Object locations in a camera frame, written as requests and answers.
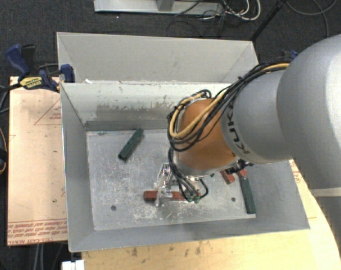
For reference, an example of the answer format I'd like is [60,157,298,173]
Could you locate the dark green flat block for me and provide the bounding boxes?
[239,176,257,215]
[117,128,145,162]

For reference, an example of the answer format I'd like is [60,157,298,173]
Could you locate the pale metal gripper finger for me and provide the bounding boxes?
[154,163,172,190]
[154,188,174,208]

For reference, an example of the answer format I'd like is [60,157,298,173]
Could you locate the red-brown flat block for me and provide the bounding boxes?
[220,168,248,185]
[143,190,188,203]

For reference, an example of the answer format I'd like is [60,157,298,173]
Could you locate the black cylinder on white bracket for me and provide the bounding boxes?
[228,159,254,177]

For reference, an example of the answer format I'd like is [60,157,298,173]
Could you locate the brown cardboard board red print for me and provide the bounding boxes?
[7,76,69,247]

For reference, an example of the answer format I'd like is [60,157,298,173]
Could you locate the grey metal bin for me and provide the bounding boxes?
[56,31,311,253]

